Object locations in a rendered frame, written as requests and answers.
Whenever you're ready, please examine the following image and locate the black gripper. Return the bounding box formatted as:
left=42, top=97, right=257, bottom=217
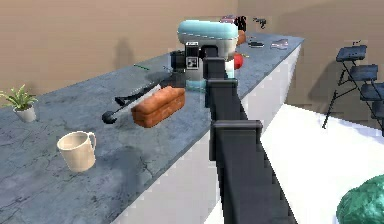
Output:
left=101, top=49, right=188, bottom=126

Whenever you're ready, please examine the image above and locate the teal and white kitchen appliance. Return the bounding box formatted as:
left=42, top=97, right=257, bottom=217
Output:
left=176, top=19, right=240, bottom=94

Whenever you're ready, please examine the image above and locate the brown bread loaf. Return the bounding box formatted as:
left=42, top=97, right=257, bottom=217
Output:
left=130, top=85, right=187, bottom=129

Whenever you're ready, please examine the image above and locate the cream mug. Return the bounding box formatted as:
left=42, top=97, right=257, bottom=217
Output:
left=56, top=130, right=98, bottom=173

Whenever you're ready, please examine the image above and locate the white counter with grey top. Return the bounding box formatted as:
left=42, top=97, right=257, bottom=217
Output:
left=0, top=31, right=305, bottom=224

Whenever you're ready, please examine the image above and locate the green plant in white pot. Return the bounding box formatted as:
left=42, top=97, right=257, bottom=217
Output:
left=0, top=84, right=39, bottom=124

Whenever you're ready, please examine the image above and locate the red apple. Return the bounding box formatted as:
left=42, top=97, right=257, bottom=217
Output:
left=233, top=52, right=249, bottom=71

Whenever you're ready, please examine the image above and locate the brown round food item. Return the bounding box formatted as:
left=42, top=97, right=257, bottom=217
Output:
left=237, top=29, right=248, bottom=46

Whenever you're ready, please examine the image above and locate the small black object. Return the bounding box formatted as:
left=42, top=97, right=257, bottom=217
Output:
left=233, top=15, right=248, bottom=32

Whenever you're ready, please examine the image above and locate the black bent tap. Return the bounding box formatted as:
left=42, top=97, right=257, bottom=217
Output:
left=252, top=17, right=268, bottom=30

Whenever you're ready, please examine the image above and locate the flat grey object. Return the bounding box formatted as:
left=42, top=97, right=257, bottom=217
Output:
left=270, top=38, right=289, bottom=50

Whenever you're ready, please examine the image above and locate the dark blue tiered stand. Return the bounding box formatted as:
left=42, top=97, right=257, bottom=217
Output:
left=321, top=39, right=384, bottom=138

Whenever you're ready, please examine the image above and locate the teal green rounded lump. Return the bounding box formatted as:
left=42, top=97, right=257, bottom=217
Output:
left=335, top=173, right=384, bottom=224

